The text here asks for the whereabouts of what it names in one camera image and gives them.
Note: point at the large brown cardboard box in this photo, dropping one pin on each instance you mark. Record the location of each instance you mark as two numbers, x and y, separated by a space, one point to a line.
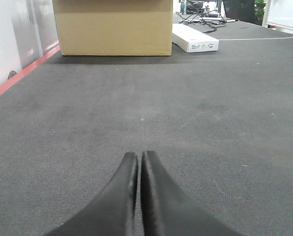
114 27

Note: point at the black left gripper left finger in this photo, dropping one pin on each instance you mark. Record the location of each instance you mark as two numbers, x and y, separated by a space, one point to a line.
111 212

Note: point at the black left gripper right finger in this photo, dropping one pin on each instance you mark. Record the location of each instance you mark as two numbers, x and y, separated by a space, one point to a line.
167 210

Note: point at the long white cardboard box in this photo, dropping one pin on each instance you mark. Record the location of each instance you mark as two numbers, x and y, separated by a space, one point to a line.
191 40

